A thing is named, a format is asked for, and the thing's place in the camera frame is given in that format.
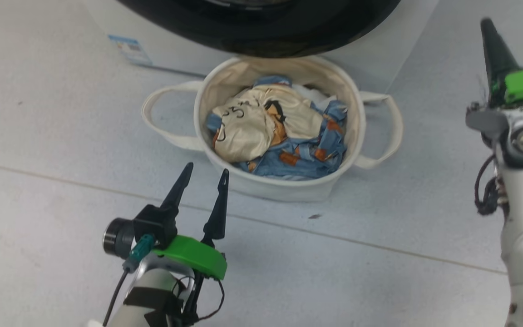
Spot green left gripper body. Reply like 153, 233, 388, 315
152, 235, 228, 281

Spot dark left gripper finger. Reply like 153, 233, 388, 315
201, 169, 230, 248
159, 162, 194, 212

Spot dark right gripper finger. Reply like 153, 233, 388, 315
480, 17, 521, 107

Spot cream printed garment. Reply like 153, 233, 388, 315
212, 84, 325, 163

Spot blue cartoon print garment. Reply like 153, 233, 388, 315
206, 75, 348, 181

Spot black washer door glass bowl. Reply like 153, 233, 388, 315
116, 0, 403, 58

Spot cream canvas laundry basket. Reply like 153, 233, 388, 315
142, 55, 404, 203

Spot white front-load washing machine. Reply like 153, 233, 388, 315
82, 0, 439, 94

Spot white cloth basket liner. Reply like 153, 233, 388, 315
296, 84, 338, 106

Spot blue energy label sticker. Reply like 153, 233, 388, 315
109, 34, 153, 66

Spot thin black left gripper cable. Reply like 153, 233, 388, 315
182, 272, 226, 323

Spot teal plug left camera cable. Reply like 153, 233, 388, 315
103, 234, 157, 327

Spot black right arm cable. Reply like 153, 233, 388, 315
474, 154, 509, 216

